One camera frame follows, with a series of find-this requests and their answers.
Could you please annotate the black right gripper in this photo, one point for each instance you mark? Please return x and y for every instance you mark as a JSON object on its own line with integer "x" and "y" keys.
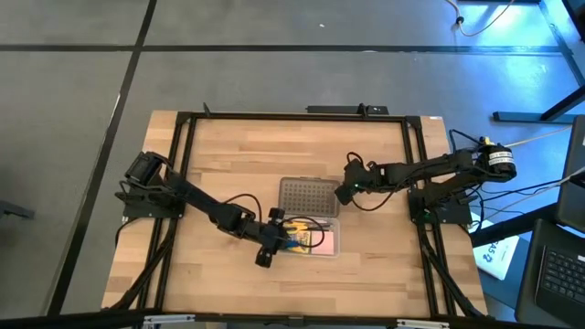
{"x": 346, "y": 194}

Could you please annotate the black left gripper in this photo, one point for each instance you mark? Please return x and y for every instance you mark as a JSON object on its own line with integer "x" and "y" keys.
{"x": 274, "y": 235}

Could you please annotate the yellow green crayon box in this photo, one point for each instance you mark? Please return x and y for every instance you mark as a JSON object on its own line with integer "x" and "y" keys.
{"x": 304, "y": 240}

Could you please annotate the pink sticky note pad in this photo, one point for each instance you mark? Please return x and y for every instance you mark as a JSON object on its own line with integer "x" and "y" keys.
{"x": 325, "y": 242}

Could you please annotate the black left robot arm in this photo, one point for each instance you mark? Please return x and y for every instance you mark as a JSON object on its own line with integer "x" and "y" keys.
{"x": 196, "y": 196}

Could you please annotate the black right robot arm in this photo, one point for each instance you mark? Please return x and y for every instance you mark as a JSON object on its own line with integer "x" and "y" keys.
{"x": 425, "y": 171}

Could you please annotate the grey studded case lid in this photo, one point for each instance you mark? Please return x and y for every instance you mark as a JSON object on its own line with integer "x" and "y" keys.
{"x": 308, "y": 196}

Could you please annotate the clear plastic case base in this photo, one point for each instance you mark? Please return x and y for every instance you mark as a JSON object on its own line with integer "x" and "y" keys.
{"x": 337, "y": 237}

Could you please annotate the black mounting bar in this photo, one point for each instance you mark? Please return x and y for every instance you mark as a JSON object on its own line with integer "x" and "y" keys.
{"x": 338, "y": 109}

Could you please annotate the white printed paper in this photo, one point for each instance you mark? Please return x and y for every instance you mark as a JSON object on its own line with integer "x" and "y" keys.
{"x": 498, "y": 256}

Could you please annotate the black open laptop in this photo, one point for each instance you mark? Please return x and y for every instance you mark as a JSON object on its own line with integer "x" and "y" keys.
{"x": 573, "y": 183}

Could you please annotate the black laptop with keyboard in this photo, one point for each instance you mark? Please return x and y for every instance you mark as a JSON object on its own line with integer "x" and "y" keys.
{"x": 562, "y": 274}

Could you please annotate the dark furniture foot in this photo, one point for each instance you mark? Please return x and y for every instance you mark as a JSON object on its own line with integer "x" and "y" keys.
{"x": 13, "y": 209}

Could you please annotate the black aluminium table frame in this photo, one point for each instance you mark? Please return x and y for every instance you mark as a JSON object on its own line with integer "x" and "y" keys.
{"x": 297, "y": 117}

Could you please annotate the silver aluminium bracket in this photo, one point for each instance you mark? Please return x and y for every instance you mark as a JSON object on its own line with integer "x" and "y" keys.
{"x": 422, "y": 324}
{"x": 169, "y": 319}

